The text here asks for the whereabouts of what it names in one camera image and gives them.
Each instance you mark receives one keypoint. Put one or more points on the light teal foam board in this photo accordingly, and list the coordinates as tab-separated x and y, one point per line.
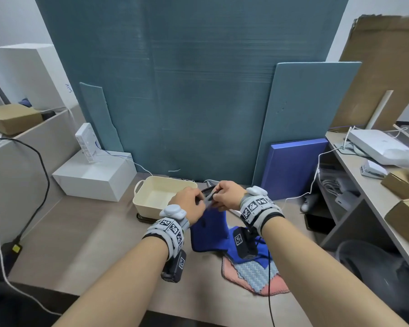
306	105

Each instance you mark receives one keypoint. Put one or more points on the large dark teal foam panel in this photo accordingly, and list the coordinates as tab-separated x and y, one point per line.
197	81

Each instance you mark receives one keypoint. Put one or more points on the flat brown cardboard box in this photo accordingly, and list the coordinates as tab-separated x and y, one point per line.
12	118

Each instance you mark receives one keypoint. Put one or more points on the blue cloth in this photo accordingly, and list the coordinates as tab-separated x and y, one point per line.
209	233

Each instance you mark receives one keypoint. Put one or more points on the person's right fingers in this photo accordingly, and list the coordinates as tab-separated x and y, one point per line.
218	199

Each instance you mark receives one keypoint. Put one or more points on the small teal foam strip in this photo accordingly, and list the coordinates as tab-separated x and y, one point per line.
99	115

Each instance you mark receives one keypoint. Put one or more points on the person's right forearm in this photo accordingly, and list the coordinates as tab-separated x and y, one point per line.
313	275

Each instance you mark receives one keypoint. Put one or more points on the person's left fingers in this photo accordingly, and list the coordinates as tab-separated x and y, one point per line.
198	204

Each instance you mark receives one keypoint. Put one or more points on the white flat slat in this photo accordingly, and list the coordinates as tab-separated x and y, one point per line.
380	110

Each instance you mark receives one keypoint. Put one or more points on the person's right hand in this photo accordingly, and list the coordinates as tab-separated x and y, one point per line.
230	195

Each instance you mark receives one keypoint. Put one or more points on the white router device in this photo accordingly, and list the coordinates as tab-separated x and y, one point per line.
86	142

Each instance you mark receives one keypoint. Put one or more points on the white open box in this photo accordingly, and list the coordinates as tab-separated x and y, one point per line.
95	180

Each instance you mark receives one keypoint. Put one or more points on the cream plastic basin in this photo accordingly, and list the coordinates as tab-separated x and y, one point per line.
156	197

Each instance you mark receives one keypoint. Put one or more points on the grey shelf desk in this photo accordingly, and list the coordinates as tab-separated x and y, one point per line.
358	200

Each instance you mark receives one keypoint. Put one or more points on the person's left hand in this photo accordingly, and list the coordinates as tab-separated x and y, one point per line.
185	200

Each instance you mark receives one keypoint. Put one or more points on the large brown cardboard box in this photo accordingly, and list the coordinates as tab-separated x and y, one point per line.
407	221

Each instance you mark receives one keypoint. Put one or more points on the black power adapter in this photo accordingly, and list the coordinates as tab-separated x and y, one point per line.
11	251

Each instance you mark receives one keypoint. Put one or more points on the black clip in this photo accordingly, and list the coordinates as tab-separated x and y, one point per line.
208	193

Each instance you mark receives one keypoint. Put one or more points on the white stapler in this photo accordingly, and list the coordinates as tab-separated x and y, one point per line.
373	169

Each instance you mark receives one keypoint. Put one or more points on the white marker wrist band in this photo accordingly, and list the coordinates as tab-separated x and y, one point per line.
257	207
168	229

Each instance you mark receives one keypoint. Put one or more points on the person's left forearm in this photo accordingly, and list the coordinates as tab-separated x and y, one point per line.
122	286

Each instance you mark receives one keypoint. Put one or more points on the blue binder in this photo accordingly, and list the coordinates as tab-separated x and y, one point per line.
293	170

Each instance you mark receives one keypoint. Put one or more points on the black tray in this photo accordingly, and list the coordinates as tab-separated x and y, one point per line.
145	218

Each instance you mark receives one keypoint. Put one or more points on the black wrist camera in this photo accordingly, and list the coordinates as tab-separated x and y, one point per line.
173	267
243	243

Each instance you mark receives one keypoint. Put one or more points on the pink teal striped cloth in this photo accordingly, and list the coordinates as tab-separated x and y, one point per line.
259	277

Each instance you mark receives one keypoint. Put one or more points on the small brown cardboard box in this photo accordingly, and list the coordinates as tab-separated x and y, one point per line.
400	183

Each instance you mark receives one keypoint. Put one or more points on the white flat electronic device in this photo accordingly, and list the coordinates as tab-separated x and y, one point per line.
375	144

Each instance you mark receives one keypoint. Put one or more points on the tall white box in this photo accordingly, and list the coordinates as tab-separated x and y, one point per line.
37	74

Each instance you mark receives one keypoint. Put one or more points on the brown cardboard sheet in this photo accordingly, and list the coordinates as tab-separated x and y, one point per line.
381	68

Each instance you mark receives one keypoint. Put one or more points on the grey partition wall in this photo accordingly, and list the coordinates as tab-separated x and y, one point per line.
17	180

